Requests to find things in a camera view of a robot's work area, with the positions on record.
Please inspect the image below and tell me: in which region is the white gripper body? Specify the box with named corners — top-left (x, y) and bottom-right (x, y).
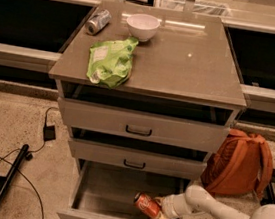
top-left (161, 194), bottom-right (192, 219)

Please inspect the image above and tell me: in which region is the red coke can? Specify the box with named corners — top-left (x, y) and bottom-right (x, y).
top-left (133, 192), bottom-right (161, 219)

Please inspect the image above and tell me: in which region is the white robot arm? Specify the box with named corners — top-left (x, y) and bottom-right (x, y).
top-left (155, 184), bottom-right (275, 219)

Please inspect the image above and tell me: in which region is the bottom drawer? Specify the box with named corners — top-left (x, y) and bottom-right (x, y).
top-left (58, 162), bottom-right (183, 219)

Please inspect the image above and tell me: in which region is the drawer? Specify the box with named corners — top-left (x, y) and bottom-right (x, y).
top-left (69, 139), bottom-right (206, 180)
top-left (58, 162), bottom-right (183, 219)
top-left (58, 97), bottom-right (229, 153)

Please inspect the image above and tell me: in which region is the top drawer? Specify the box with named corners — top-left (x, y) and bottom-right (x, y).
top-left (58, 97), bottom-right (229, 153)

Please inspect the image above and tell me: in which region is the middle drawer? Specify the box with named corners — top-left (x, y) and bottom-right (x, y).
top-left (69, 139), bottom-right (206, 180)

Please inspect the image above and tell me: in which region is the grey drawer cabinet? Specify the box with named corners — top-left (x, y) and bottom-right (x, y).
top-left (29, 0), bottom-right (259, 219)

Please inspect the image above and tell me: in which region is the silver soda can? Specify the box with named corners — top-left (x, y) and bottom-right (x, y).
top-left (85, 9), bottom-right (111, 35)

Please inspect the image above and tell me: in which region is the orange backpack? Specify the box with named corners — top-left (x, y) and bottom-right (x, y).
top-left (201, 129), bottom-right (274, 199)

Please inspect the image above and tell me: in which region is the black stand leg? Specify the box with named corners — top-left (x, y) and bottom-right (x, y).
top-left (260, 182), bottom-right (275, 206)

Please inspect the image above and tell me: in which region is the black power adapter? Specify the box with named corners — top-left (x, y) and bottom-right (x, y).
top-left (43, 125), bottom-right (56, 142)

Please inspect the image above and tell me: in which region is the green chip bag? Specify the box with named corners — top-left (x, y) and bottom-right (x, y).
top-left (86, 37), bottom-right (138, 89)

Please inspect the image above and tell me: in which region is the black pole on floor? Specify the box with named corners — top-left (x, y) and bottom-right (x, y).
top-left (0, 144), bottom-right (29, 202)

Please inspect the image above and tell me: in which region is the white bowl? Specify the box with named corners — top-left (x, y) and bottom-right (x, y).
top-left (126, 13), bottom-right (160, 42)

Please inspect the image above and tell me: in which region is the black floor cable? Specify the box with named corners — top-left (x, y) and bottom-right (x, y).
top-left (0, 100), bottom-right (60, 219)

